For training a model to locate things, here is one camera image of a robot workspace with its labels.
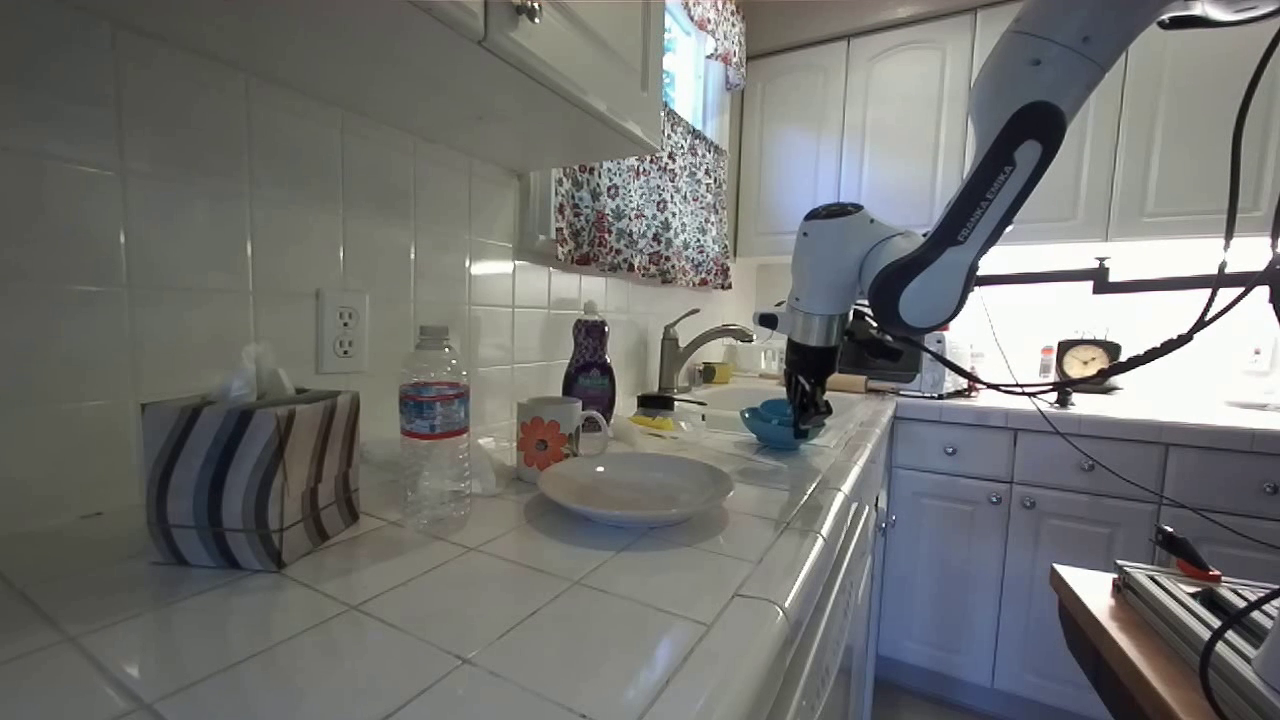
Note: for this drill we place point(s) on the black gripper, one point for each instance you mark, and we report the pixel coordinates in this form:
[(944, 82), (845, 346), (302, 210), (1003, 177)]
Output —
[(808, 364)]

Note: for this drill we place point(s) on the light blue bowl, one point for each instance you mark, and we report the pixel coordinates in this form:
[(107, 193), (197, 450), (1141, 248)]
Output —
[(769, 427)]

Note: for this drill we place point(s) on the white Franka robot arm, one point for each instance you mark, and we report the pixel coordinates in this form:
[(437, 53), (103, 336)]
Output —
[(960, 226)]

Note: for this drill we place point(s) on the white plate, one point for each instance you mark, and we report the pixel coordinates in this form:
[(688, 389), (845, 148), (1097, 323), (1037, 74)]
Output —
[(634, 486)]

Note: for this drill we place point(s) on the wooden rolling pin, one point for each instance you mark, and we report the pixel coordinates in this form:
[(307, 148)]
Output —
[(849, 382)]

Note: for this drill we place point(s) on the metal kitchen faucet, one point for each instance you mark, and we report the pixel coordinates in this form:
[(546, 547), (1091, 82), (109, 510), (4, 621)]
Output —
[(673, 352)]

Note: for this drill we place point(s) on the yellow black sponge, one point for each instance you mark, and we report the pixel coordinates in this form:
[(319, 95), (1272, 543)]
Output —
[(653, 416)]

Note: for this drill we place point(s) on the purple dish soap bottle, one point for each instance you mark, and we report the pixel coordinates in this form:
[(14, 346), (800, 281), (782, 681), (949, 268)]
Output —
[(589, 374)]

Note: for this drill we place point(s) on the white base cabinets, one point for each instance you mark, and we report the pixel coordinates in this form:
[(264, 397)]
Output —
[(985, 560)]

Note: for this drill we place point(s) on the floral window curtain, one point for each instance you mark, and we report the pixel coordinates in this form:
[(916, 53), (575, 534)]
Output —
[(645, 205)]

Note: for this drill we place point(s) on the white floral mug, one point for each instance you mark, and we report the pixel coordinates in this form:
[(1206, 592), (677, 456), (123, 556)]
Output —
[(546, 436)]

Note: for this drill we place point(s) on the small black table clock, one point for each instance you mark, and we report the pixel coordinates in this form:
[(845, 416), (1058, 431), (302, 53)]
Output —
[(1084, 360)]

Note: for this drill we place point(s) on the clear plastic water bottle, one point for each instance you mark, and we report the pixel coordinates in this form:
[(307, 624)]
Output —
[(434, 415)]

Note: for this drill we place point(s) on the floral curtain valance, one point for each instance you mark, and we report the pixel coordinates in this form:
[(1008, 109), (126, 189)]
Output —
[(720, 35)]

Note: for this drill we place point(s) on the red clamp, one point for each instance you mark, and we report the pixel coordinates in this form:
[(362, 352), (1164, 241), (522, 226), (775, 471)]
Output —
[(1184, 548)]

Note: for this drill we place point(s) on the wooden table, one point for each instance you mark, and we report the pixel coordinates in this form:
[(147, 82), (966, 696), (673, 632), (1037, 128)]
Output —
[(1133, 652)]

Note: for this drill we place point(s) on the white overhead cabinet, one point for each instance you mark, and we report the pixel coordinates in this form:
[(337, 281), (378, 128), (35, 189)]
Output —
[(402, 66)]

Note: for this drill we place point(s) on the white tissue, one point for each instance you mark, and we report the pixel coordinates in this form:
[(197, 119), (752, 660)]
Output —
[(256, 376)]

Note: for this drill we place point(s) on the striped tissue box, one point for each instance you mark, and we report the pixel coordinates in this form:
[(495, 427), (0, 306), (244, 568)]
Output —
[(244, 480)]

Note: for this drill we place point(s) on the white wall cabinets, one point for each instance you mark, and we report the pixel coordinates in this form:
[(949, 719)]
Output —
[(800, 145)]

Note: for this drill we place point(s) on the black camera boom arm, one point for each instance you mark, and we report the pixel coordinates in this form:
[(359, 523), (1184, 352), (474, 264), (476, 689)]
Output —
[(1133, 281)]

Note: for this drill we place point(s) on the white wall outlet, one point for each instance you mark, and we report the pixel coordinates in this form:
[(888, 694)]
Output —
[(347, 333)]

